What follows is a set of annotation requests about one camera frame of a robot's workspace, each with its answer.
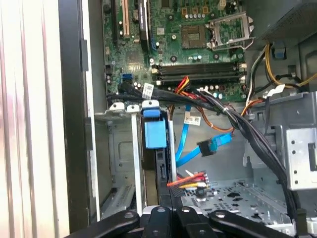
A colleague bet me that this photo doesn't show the grey white black wires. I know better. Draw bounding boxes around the grey white black wires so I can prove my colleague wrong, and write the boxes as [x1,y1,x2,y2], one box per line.
[244,47,267,105]

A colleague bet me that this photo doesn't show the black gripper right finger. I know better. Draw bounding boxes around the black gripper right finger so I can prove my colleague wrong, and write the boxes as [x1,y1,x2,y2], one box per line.
[175,206,293,238]

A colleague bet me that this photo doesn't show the thin orange brown wire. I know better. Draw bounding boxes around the thin orange brown wire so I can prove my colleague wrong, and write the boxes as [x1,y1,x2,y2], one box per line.
[197,108,236,136]

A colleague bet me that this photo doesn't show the flat blue disk wire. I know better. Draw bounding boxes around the flat blue disk wire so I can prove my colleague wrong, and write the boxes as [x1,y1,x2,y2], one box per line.
[174,104,233,170]

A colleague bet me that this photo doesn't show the white expansion slot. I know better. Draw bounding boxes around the white expansion slot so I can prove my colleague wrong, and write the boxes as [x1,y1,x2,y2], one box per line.
[122,0,131,38]

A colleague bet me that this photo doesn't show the green motherboard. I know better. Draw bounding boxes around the green motherboard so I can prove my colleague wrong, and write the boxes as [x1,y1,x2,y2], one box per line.
[101,0,249,103]

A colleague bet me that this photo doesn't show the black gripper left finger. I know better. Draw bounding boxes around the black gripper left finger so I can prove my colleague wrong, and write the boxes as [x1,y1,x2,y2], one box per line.
[66,206,172,238]

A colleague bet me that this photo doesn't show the open black PC case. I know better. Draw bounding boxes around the open black PC case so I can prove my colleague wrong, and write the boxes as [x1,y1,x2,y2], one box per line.
[58,0,317,238]

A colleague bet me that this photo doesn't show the silver disk bay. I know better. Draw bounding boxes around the silver disk bay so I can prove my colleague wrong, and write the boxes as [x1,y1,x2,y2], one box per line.
[93,101,179,217]

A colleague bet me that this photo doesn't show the silver perforated drive cage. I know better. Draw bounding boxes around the silver perforated drive cage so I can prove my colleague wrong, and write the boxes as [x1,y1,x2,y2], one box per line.
[243,91,317,238]

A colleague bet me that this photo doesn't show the yellow power wires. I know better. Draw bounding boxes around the yellow power wires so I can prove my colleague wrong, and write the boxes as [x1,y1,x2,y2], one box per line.
[264,42,317,89]

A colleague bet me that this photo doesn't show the thin wire locking lever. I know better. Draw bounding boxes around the thin wire locking lever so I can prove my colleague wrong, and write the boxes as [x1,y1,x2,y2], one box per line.
[211,36,255,52]

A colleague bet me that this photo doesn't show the metal socket cover frame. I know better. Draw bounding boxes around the metal socket cover frame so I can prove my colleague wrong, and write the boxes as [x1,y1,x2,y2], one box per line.
[209,11,254,50]

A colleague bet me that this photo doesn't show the red orange board wire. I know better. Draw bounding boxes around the red orange board wire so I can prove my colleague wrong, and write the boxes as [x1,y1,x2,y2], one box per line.
[174,76,191,97]

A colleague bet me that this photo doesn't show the blue black expansion slot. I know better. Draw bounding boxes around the blue black expansion slot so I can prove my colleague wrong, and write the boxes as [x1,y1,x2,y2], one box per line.
[138,0,152,51]

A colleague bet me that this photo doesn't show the hard disk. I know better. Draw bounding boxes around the hard disk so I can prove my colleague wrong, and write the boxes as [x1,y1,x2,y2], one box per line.
[140,100,178,208]

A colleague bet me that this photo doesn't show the dark square CPU socket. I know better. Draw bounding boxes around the dark square CPU socket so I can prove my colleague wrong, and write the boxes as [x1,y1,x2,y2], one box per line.
[181,24,207,49]

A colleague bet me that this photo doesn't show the blue cable clip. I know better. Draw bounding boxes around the blue cable clip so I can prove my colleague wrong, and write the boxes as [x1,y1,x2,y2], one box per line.
[271,40,287,60]

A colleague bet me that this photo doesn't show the long black expansion slot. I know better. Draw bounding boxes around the long black expansion slot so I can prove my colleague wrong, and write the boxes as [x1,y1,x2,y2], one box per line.
[110,0,119,50]

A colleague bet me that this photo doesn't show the thick black cable bundle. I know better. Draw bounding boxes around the thick black cable bundle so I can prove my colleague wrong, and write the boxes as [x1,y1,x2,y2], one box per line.
[106,83,307,238]

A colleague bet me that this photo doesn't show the black RAM slot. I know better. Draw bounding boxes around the black RAM slot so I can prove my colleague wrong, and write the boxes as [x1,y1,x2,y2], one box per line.
[151,63,247,70]
[151,69,247,76]
[151,74,247,81]
[151,79,247,87]

